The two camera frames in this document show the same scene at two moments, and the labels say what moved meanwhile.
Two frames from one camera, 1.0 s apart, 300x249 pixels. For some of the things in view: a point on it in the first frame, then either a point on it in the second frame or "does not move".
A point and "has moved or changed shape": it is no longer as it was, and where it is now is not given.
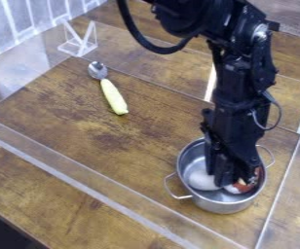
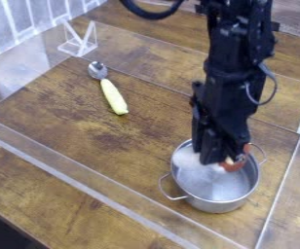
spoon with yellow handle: (98, 70) does not move
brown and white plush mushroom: (201, 179) to (188, 159)
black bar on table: (273, 25) does not move
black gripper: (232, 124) to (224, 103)
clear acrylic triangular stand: (78, 46) does not move
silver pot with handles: (216, 201) has moved or changed shape
